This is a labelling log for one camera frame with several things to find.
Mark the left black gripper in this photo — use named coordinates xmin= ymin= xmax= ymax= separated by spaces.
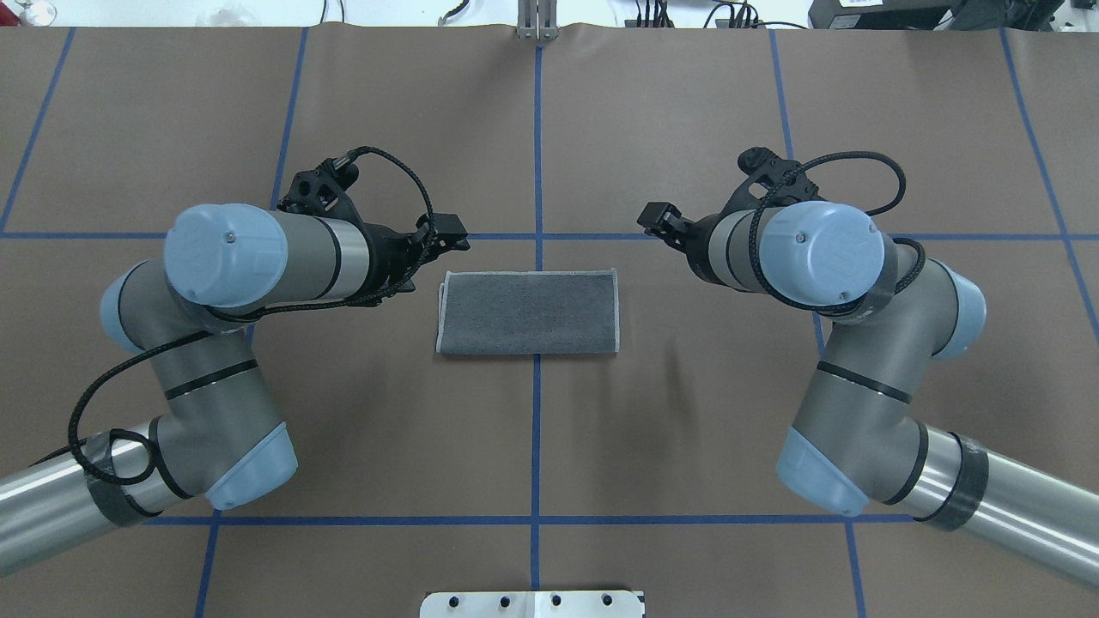
xmin=365 ymin=214 xmax=471 ymax=297

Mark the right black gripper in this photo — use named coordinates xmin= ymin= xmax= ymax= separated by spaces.
xmin=637 ymin=201 xmax=720 ymax=279

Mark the pink and grey towel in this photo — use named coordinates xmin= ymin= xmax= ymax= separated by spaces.
xmin=435 ymin=271 xmax=621 ymax=356

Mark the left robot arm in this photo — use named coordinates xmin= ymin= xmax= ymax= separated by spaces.
xmin=3 ymin=203 xmax=470 ymax=576

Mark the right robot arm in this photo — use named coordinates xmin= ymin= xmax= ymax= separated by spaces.
xmin=637 ymin=200 xmax=1096 ymax=587

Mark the black box top right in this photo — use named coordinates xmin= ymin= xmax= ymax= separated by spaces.
xmin=807 ymin=1 xmax=1064 ymax=32

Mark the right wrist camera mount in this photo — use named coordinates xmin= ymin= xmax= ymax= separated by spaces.
xmin=720 ymin=146 xmax=822 ymax=216

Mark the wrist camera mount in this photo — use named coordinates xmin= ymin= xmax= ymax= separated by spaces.
xmin=276 ymin=157 xmax=362 ymax=227
xmin=720 ymin=146 xmax=822 ymax=216

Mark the left black braided cable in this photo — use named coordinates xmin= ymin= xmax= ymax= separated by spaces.
xmin=67 ymin=146 xmax=437 ymax=486

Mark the black braided cable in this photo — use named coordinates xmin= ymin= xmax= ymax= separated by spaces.
xmin=67 ymin=146 xmax=437 ymax=486
xmin=750 ymin=151 xmax=926 ymax=312

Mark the right black braided cable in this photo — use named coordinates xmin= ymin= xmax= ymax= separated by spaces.
xmin=750 ymin=151 xmax=926 ymax=312

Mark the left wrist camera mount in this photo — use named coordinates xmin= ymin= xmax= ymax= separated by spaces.
xmin=276 ymin=157 xmax=362 ymax=227

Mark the aluminium post at table edge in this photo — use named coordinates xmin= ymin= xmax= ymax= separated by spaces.
xmin=515 ymin=0 xmax=560 ymax=42

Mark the white metal base plate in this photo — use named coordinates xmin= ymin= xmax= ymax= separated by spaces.
xmin=419 ymin=591 xmax=647 ymax=617

